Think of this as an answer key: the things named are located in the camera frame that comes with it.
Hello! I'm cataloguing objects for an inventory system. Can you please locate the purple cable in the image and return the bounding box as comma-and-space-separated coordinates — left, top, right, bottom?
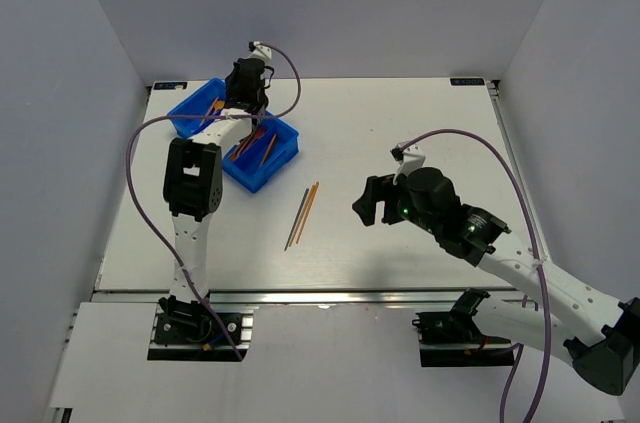
399, 129, 554, 423
127, 43, 302, 362

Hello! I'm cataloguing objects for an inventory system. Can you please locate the orange spoon large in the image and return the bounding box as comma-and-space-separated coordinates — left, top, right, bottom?
200, 103, 212, 124

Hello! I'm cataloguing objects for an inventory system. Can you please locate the orange chopstick crossing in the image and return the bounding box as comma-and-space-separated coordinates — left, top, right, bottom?
286, 183, 318, 248

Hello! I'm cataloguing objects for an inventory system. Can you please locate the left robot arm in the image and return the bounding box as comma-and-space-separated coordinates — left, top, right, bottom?
159, 48, 273, 342

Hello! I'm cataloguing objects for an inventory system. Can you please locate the blue divided plastic tray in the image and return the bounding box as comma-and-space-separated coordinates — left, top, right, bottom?
168, 78, 299, 193

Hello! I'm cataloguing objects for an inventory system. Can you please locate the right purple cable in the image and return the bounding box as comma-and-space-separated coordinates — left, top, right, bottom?
399, 129, 554, 423

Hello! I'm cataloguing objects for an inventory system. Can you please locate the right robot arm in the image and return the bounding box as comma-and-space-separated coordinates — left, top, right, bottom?
352, 167, 639, 396

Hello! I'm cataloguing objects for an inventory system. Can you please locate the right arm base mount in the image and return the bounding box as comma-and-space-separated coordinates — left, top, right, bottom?
412, 288, 515, 368

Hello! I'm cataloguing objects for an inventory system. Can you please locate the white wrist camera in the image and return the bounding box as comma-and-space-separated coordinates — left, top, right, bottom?
249, 41, 273, 65
391, 143, 426, 184

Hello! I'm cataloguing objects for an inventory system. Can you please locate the orange chopstick long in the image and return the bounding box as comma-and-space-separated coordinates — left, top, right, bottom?
294, 181, 319, 245

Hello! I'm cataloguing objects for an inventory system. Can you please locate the dark green chopstick left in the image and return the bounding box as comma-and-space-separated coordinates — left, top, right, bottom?
284, 188, 310, 251

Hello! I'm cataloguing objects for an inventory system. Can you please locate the orange fork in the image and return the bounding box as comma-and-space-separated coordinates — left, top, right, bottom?
234, 127, 265, 158
230, 128, 262, 161

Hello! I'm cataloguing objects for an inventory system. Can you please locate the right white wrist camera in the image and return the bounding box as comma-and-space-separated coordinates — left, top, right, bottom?
391, 143, 426, 184

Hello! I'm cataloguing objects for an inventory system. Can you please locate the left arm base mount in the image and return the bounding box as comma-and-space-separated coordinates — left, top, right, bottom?
147, 296, 248, 363

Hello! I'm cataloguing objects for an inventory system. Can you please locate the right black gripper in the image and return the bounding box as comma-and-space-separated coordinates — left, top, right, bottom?
351, 174, 439, 236

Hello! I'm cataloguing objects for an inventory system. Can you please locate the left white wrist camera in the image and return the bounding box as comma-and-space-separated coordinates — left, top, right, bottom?
249, 41, 273, 65

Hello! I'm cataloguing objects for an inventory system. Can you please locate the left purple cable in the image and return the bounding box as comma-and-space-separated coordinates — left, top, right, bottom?
127, 43, 302, 362

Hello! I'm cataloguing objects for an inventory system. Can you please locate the red-orange chopstick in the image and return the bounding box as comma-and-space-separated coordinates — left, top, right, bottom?
259, 133, 278, 168

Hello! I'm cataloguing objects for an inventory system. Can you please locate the red-orange plastic fork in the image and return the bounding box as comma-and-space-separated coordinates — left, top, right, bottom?
245, 126, 266, 149

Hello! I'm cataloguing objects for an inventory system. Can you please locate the right table logo sticker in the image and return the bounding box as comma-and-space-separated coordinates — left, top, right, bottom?
449, 77, 486, 86

